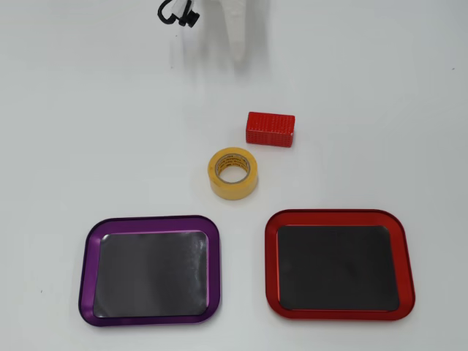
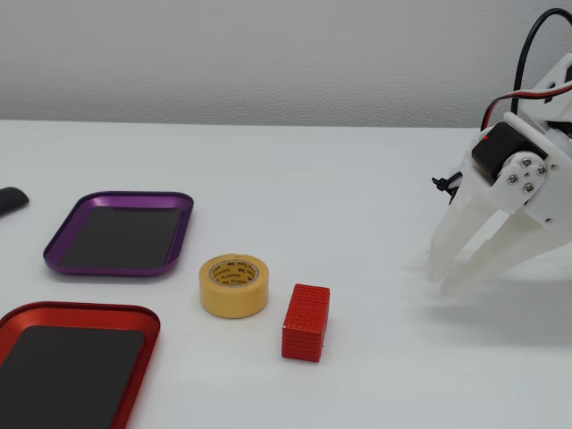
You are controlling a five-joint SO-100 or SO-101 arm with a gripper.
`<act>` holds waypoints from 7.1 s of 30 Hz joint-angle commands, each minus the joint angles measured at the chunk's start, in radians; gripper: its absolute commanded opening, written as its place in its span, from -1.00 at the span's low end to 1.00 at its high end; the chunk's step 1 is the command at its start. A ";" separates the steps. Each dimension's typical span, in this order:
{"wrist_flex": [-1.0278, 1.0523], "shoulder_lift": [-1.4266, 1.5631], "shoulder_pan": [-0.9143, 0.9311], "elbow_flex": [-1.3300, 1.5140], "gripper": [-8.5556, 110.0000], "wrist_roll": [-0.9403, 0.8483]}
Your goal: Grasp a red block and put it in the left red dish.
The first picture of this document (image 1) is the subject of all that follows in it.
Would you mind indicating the black tray mat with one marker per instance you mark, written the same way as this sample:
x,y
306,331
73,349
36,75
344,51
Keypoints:
x,y
151,274
336,268

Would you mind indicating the red textured block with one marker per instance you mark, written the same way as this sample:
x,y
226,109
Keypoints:
x,y
270,129

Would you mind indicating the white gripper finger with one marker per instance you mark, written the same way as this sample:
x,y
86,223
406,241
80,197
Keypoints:
x,y
237,29

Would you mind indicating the purple metal tray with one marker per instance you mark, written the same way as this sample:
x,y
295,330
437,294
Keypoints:
x,y
91,256

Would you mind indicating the red metal tray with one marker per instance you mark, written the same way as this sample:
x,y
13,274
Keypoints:
x,y
404,263

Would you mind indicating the yellow tape roll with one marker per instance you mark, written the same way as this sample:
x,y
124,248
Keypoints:
x,y
218,183

